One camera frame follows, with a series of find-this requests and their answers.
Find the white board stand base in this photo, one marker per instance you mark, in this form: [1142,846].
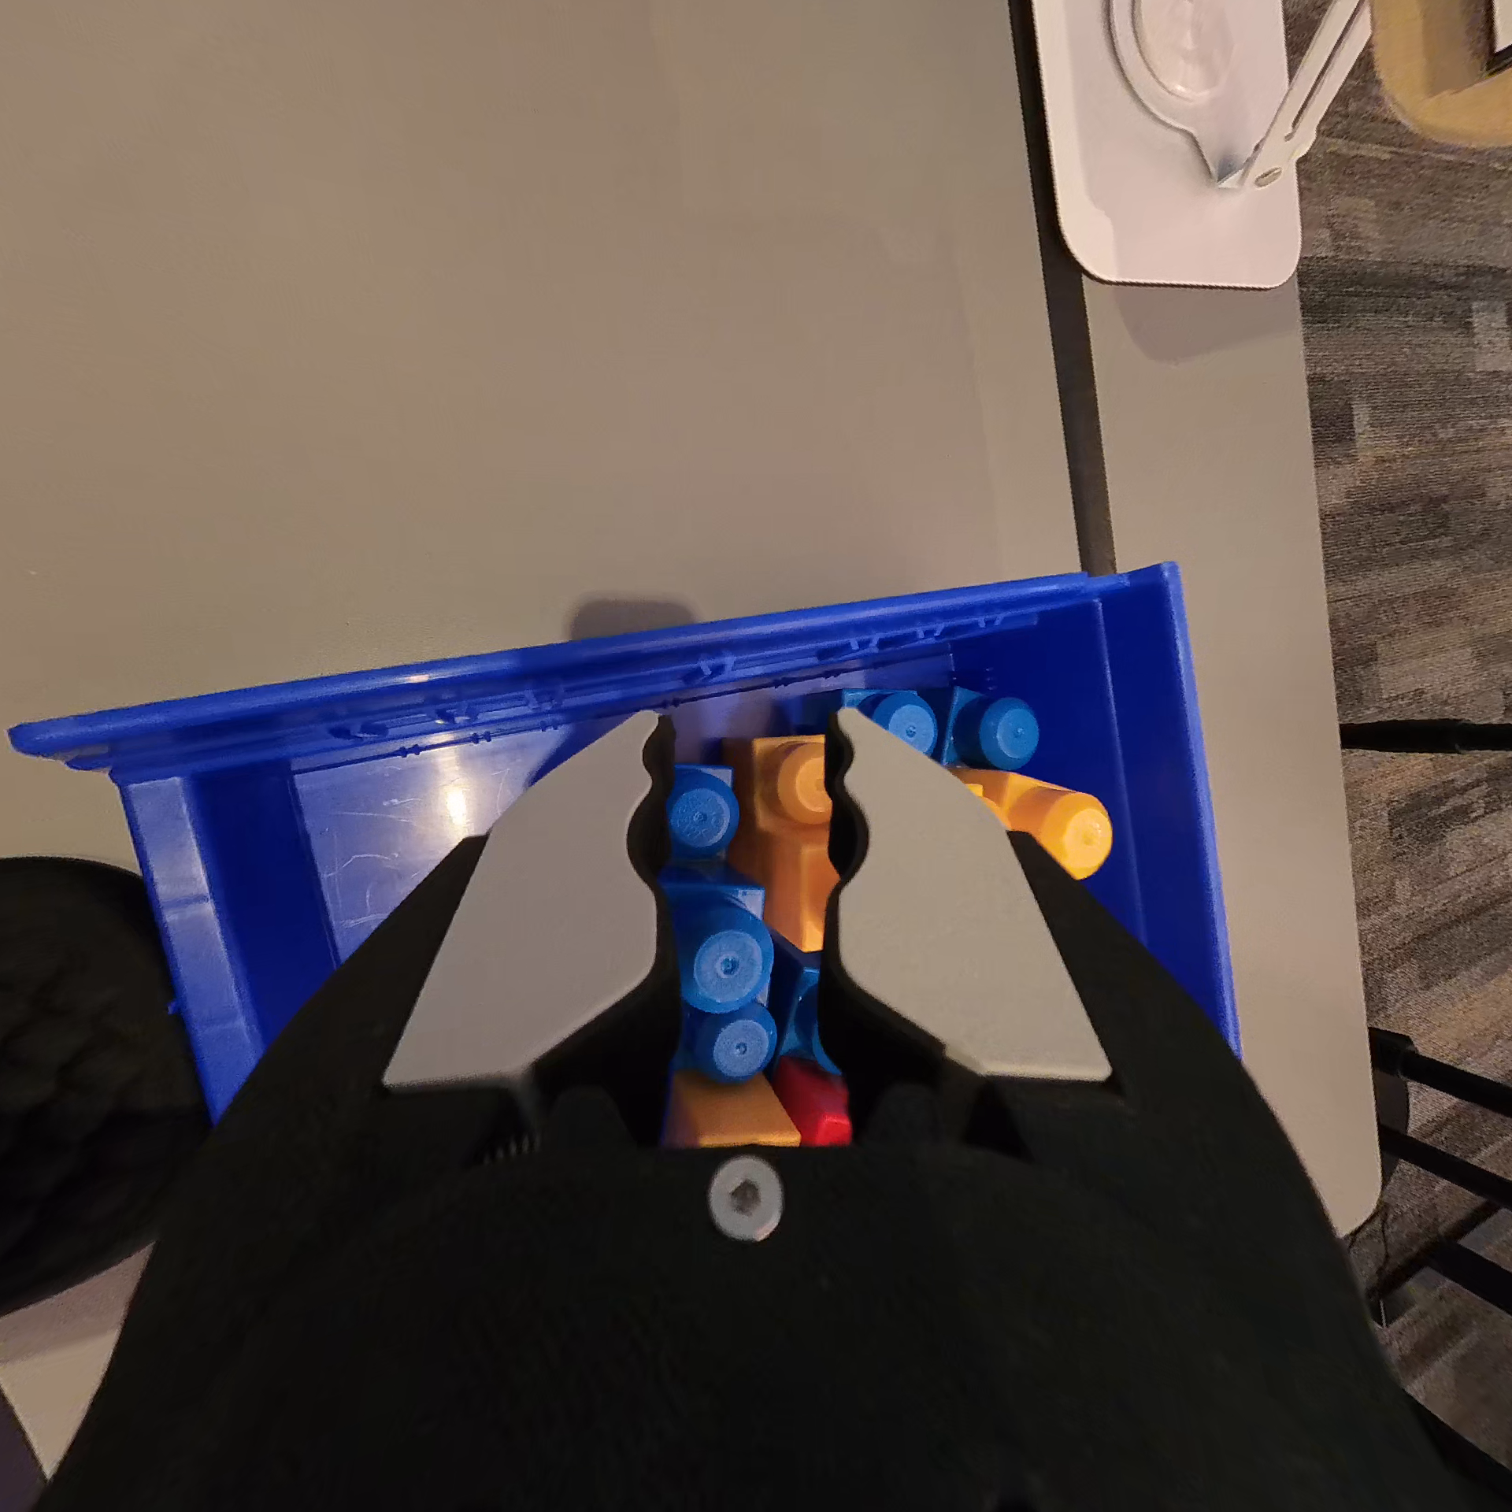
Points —
[1121,177]

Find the blue plastic bin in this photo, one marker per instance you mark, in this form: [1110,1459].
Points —
[354,827]

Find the cluster of assembled block steps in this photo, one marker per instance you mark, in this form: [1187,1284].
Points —
[790,874]

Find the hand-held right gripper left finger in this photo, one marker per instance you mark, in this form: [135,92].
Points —
[530,933]

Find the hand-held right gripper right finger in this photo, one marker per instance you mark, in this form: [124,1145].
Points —
[962,933]

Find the wooden instruction board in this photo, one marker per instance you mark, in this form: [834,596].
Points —
[1428,82]

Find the black round pad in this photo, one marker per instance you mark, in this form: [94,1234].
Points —
[71,1063]

